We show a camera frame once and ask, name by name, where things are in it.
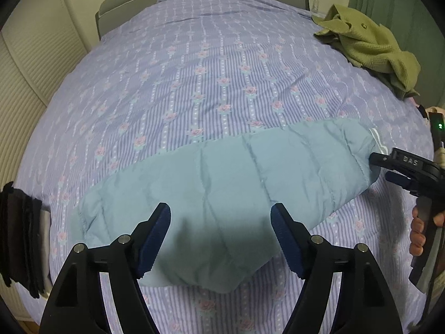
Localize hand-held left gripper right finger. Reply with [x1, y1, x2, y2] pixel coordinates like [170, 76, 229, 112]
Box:
[270, 202, 404, 334]

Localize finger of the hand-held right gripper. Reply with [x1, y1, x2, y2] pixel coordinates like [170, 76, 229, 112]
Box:
[369, 148, 441, 179]
[384, 172, 443, 196]

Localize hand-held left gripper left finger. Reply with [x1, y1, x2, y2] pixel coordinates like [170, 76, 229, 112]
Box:
[40, 202, 172, 334]

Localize light blue pants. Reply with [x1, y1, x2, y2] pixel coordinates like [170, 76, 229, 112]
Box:
[71, 117, 389, 294]

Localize person's right hand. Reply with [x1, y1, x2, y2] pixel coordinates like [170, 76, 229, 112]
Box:
[409, 206, 445, 257]

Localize olive green cloth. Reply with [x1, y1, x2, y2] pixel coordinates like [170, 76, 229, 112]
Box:
[312, 4, 421, 100]

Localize dark folded cloth stack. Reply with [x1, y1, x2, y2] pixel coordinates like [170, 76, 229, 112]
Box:
[0, 181, 46, 298]

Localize purple floral bedspread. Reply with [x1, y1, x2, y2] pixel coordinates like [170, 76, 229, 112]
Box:
[19, 0, 435, 334]

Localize cream ribbed wardrobe door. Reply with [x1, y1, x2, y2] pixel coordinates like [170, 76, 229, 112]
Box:
[0, 0, 100, 321]

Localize grey headboard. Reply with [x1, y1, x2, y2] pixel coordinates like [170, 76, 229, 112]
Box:
[95, 0, 311, 41]

